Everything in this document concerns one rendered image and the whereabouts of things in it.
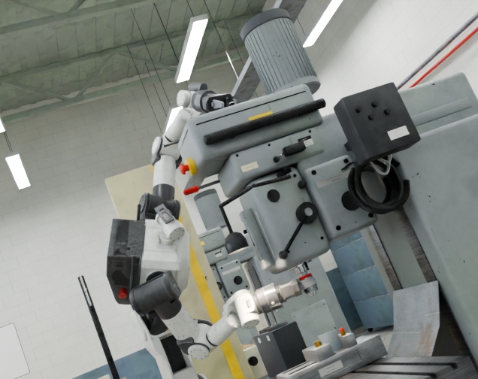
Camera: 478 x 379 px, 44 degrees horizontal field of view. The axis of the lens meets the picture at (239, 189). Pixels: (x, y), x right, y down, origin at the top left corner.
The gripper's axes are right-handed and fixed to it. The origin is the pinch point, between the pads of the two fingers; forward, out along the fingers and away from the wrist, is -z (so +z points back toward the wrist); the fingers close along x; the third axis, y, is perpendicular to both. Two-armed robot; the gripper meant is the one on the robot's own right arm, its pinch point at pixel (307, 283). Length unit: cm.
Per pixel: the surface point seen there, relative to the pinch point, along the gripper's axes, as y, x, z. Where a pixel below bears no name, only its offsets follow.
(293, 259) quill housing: -8.9, -11.1, 1.3
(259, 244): -17.8, -6.1, 10.1
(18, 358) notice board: -55, 766, 509
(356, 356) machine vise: 27.7, -3.1, -5.6
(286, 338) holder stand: 17.8, 42.0, 17.3
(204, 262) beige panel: -34, 162, 58
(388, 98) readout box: -44, -21, -46
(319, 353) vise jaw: 22.2, -7.4, 5.4
